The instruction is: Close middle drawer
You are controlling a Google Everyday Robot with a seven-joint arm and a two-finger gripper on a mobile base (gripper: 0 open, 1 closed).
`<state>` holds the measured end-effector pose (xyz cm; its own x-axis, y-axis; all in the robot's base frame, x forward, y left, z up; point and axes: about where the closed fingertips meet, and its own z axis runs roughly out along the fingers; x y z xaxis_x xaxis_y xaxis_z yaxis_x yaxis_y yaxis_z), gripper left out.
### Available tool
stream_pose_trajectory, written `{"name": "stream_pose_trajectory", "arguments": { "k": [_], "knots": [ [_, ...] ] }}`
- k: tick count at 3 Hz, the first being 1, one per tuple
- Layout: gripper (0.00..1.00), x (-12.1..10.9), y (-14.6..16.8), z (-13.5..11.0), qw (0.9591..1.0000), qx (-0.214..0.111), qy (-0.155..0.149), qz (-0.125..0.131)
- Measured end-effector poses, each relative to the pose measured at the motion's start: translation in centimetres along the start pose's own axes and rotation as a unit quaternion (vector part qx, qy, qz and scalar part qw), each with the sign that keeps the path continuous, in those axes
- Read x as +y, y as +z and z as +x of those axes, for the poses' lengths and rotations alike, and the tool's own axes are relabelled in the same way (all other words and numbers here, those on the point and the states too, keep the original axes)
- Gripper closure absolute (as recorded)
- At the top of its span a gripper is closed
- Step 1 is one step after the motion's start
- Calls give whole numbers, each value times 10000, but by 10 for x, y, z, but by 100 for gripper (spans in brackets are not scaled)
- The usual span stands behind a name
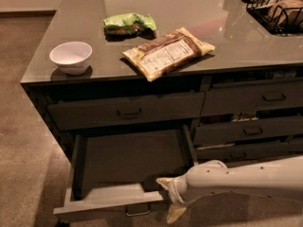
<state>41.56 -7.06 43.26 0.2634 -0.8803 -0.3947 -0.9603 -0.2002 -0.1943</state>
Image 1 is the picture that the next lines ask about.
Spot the grey drawer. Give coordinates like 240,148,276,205
193,115,303,146
54,126,194,223
196,138,303,162
47,92,205,131
202,81,303,116

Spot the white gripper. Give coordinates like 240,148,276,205
156,177,189,224

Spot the black wire basket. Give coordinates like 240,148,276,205
246,0,303,36

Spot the green snack bag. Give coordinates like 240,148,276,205
103,13,157,35

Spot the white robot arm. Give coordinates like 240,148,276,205
156,156,303,224

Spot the white bowl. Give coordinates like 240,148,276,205
49,42,93,76

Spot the brown yellow snack bag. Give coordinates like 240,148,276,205
123,27,215,82

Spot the grey counter cabinet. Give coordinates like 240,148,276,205
22,0,303,161

